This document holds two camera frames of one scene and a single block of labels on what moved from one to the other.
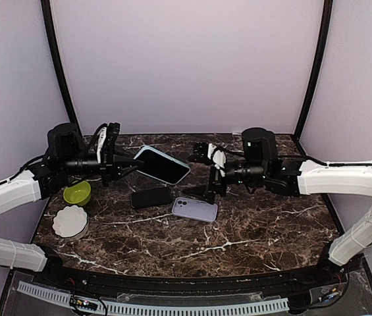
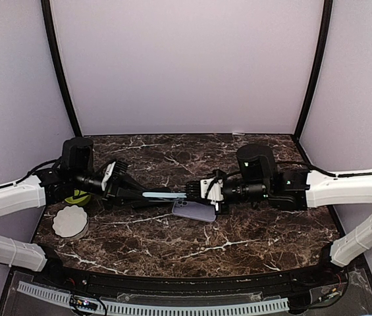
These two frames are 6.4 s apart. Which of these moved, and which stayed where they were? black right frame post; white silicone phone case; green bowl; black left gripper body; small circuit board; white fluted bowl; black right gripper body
Moved: black right gripper body; black left gripper body
Stayed: white silicone phone case; white fluted bowl; small circuit board; green bowl; black right frame post
